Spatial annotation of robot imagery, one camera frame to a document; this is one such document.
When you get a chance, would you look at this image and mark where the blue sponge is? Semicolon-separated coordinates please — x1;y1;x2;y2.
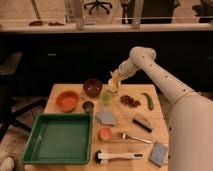
149;142;168;167

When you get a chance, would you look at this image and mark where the green plastic cup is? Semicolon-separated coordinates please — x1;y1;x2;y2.
101;91;112;106

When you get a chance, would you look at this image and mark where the blue grey cloth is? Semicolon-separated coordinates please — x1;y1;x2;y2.
96;109;117;126

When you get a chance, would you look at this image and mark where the small orange cup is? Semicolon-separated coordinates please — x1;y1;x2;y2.
98;127;112;142

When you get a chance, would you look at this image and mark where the orange bowl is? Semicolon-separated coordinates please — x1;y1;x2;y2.
55;90;80;112

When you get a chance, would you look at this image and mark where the white paper cup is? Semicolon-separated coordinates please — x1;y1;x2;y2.
109;84;121;94

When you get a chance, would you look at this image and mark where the silver fork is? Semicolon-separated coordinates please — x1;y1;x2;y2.
118;132;152;144

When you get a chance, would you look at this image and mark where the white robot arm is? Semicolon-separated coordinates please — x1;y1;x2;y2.
108;46;213;171

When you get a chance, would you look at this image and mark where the yellow banana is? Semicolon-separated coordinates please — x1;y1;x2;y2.
108;70;120;93

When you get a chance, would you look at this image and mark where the red grapes bunch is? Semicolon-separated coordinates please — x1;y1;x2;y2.
120;95;141;107

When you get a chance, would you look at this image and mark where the dark red bowl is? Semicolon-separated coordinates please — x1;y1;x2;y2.
83;79;103;98

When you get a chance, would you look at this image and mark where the black office chair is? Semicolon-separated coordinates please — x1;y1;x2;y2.
83;0;113;14

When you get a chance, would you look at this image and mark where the small dark metal cup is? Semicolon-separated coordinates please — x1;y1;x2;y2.
82;101;94;113

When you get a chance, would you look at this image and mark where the dark chair at left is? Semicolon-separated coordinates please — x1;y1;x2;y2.
0;52;46;142

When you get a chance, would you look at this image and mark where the white handled dish brush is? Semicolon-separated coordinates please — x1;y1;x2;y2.
94;151;143;164

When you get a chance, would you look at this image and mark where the green plastic tray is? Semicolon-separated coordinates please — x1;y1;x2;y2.
22;114;93;165

